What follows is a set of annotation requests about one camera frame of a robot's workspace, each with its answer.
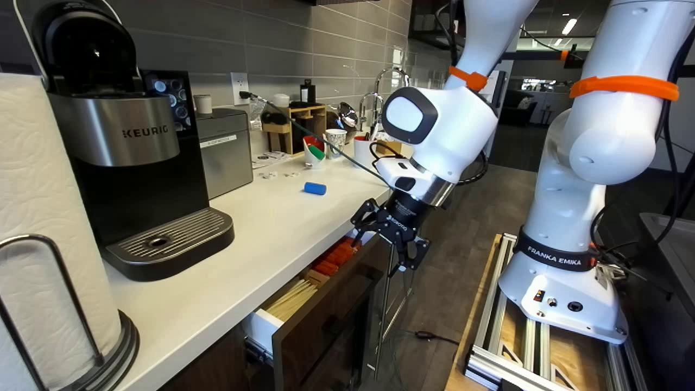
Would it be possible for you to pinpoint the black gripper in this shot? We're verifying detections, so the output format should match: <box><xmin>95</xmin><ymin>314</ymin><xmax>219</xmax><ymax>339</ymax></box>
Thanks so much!
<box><xmin>351</xmin><ymin>190</ymin><xmax>430</xmax><ymax>273</ymax></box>

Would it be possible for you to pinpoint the dark wooden top drawer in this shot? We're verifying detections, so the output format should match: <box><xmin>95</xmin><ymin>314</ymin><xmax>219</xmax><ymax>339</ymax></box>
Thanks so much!
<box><xmin>244</xmin><ymin>238</ymin><xmax>391</xmax><ymax>391</ymax></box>

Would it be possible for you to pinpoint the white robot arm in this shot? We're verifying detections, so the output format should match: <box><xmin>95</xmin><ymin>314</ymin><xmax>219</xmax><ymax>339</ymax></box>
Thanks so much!
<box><xmin>353</xmin><ymin>0</ymin><xmax>695</xmax><ymax>346</ymax></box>

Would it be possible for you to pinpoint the white mug red inside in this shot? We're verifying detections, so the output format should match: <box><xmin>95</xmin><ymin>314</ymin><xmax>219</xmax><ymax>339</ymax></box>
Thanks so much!
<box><xmin>355</xmin><ymin>135</ymin><xmax>376</xmax><ymax>168</ymax></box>

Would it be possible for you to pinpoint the small blue block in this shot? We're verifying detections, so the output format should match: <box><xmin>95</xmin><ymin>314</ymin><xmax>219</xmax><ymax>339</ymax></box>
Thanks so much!
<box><xmin>302</xmin><ymin>182</ymin><xmax>328</xmax><ymax>196</ymax></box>

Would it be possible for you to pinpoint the white patterned paper cup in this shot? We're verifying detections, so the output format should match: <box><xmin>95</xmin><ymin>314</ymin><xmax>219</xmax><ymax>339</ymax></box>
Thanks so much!
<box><xmin>327</xmin><ymin>127</ymin><xmax>347</xmax><ymax>159</ymax></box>

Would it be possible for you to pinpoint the small white red cup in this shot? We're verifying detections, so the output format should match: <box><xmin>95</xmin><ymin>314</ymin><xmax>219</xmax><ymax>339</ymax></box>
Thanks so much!
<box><xmin>302</xmin><ymin>137</ymin><xmax>325</xmax><ymax>168</ymax></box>

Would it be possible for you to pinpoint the wooden pod organizer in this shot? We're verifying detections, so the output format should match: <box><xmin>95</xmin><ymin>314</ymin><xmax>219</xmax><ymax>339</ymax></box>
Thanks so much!
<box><xmin>261</xmin><ymin>105</ymin><xmax>328</xmax><ymax>153</ymax></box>

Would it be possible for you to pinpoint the stainless steel canister box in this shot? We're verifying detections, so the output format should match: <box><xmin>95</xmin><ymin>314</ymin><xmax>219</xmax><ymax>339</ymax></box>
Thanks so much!
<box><xmin>198</xmin><ymin>109</ymin><xmax>255</xmax><ymax>197</ymax></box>

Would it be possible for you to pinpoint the black Keurig coffee maker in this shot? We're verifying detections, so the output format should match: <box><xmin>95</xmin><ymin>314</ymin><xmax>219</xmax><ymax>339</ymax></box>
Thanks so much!
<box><xmin>31</xmin><ymin>0</ymin><xmax>234</xmax><ymax>281</ymax></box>

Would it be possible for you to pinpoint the black paper towel holder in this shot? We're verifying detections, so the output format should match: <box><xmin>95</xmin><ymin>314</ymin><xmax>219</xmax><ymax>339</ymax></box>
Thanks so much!
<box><xmin>0</xmin><ymin>234</ymin><xmax>139</xmax><ymax>391</ymax></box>

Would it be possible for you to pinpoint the white paper towel roll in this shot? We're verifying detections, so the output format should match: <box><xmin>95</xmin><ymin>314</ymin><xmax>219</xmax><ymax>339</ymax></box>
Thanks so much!
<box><xmin>0</xmin><ymin>74</ymin><xmax>123</xmax><ymax>391</ymax></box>

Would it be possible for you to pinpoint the blue green power cable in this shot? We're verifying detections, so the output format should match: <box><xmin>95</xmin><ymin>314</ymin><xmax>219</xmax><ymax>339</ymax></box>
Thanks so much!
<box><xmin>237</xmin><ymin>88</ymin><xmax>397</xmax><ymax>194</ymax></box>

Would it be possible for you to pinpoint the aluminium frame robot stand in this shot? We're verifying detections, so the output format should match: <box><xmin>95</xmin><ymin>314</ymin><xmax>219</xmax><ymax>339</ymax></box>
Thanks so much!
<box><xmin>445</xmin><ymin>232</ymin><xmax>648</xmax><ymax>391</ymax></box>

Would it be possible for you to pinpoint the white wall outlet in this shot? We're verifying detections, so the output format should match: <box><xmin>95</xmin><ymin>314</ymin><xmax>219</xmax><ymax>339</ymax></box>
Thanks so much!
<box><xmin>230</xmin><ymin>71</ymin><xmax>248</xmax><ymax>106</ymax></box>

